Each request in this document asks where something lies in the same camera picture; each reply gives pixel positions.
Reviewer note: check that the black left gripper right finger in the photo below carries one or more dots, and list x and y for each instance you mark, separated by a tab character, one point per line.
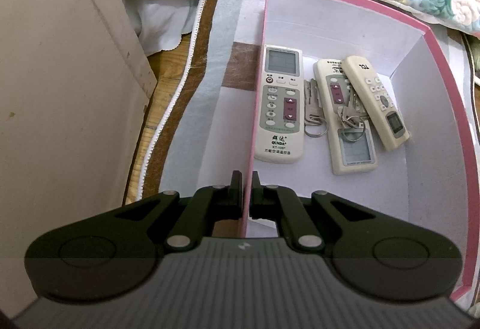
282	206

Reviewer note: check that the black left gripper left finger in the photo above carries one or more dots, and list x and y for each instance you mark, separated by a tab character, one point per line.
206	207

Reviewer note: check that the pink cardboard box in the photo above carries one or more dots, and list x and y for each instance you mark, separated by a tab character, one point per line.
431	180

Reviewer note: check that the striped grey brown rug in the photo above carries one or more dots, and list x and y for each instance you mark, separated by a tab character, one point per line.
198	127

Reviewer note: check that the cream remote with purple buttons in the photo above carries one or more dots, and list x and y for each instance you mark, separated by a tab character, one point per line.
346	158

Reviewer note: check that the silver key bunch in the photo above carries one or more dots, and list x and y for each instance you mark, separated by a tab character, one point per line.
351	118

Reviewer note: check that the white Qunda remote control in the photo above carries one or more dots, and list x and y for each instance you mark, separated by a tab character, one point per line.
279	129

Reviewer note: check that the cream TCL remote control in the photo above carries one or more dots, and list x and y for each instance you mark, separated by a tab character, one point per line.
377	101

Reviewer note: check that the beige cabinet panel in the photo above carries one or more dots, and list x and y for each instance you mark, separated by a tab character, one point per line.
75	84

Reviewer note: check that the silver keys on ring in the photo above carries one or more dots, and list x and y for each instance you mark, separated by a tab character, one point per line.
315	124

